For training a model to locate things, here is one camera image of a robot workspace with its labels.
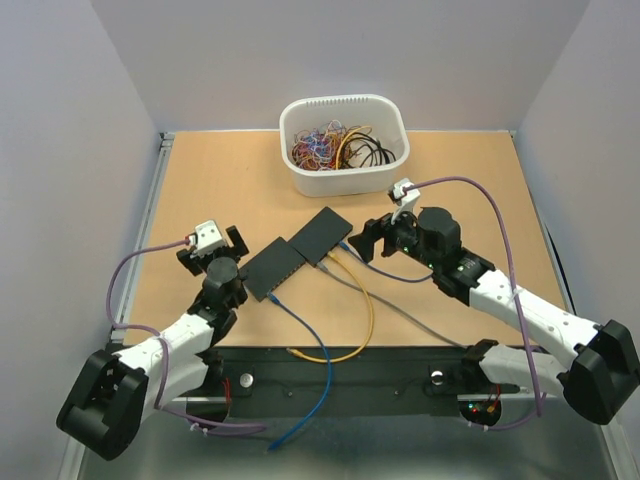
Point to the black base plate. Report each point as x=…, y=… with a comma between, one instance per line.
x=264, y=382

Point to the aluminium frame rail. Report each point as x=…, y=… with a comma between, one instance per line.
x=151, y=377

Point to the white plastic bin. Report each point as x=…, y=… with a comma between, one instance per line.
x=343, y=145

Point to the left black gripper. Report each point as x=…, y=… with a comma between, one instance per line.
x=191, y=264

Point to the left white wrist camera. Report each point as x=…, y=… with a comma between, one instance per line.
x=205, y=239

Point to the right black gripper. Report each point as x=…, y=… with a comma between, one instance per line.
x=375, y=229

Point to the black network switch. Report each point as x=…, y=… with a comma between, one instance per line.
x=320, y=235
x=270, y=267

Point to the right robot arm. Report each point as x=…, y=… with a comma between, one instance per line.
x=474, y=281

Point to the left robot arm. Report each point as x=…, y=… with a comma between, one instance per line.
x=107, y=427

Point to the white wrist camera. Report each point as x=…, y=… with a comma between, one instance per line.
x=405, y=196
x=205, y=239

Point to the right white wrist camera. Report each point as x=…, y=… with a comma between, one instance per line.
x=405, y=196

